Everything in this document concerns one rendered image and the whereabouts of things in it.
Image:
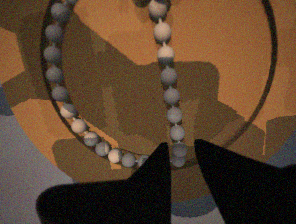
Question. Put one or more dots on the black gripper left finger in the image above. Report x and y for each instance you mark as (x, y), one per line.
(143, 198)

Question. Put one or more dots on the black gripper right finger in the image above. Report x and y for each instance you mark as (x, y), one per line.
(247, 191)

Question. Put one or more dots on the round orange bead board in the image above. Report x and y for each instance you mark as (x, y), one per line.
(236, 76)

